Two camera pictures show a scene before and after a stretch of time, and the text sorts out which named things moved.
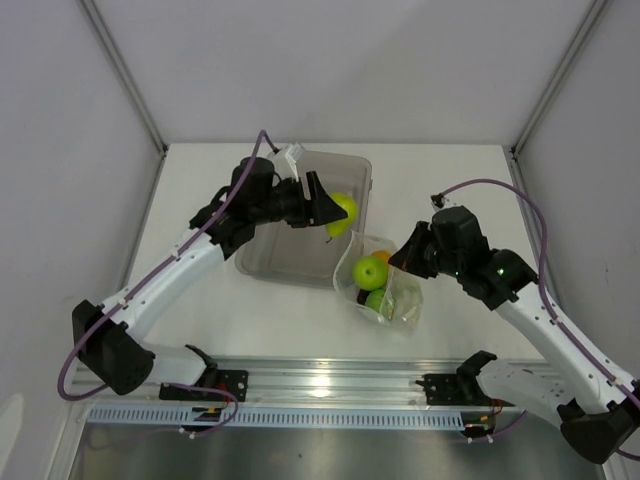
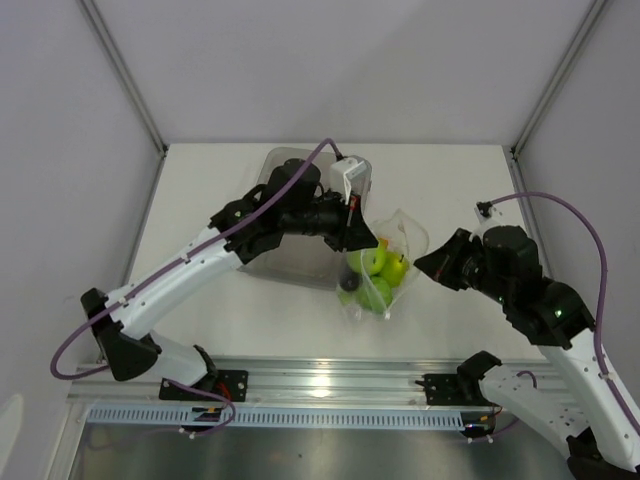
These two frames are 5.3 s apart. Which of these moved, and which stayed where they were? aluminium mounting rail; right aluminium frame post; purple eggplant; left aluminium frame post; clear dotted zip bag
Moved: purple eggplant; clear dotted zip bag
Stayed: right aluminium frame post; left aluminium frame post; aluminium mounting rail
